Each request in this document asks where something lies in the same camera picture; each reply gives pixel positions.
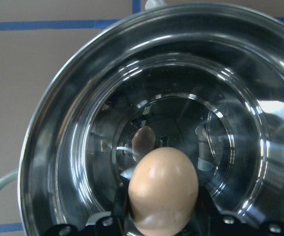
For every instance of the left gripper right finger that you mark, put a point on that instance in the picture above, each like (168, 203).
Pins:
(205, 204)

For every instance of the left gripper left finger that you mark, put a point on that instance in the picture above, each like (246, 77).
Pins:
(121, 204)

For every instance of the brown egg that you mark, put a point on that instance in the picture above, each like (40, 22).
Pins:
(162, 192)

